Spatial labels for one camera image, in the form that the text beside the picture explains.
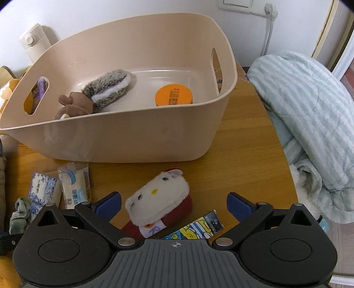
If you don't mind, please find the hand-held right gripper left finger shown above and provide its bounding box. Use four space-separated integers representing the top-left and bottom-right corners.
26 192 139 248

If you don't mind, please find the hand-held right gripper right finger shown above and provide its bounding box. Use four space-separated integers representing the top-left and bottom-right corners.
212 192 319 248

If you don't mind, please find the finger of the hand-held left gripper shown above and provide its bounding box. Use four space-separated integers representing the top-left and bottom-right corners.
0 232 24 257

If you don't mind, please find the grey green sock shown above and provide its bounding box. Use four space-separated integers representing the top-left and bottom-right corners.
9 197 35 236

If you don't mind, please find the clear bread packet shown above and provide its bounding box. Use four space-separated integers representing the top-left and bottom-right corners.
58 163 90 209

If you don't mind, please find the white red cat plush toy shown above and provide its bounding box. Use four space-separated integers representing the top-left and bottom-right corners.
121 167 193 239

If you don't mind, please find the blue yellow cartoon packet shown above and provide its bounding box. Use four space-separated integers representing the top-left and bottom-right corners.
162 210 224 240

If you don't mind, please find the blue white tissue packet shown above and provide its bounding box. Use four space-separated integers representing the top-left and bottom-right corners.
28 172 63 219

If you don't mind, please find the beige plastic tub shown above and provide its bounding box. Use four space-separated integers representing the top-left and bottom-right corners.
0 13 238 163

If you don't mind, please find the white fleece blanket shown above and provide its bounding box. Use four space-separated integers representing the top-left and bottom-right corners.
290 163 329 219

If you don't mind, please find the light blue striped blanket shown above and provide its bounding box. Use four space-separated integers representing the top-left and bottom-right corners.
246 50 354 222

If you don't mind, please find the brown grey squirrel plush toy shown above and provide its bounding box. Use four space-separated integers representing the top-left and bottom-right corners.
53 69 131 120

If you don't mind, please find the orange lidded jar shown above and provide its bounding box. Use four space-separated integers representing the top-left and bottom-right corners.
154 84 193 107

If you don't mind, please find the purple printed packet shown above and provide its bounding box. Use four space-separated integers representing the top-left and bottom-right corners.
30 78 46 114

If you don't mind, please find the orange plush toy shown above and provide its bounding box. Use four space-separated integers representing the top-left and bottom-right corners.
0 66 34 117

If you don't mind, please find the white thermos bottle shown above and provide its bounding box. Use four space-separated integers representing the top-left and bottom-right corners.
19 23 52 63

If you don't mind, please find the white power plug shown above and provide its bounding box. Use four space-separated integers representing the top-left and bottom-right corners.
264 2 279 20

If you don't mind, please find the white power cable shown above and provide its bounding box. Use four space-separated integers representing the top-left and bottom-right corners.
260 17 275 56

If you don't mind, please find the white door frame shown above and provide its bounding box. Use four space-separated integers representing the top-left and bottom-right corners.
312 0 354 81

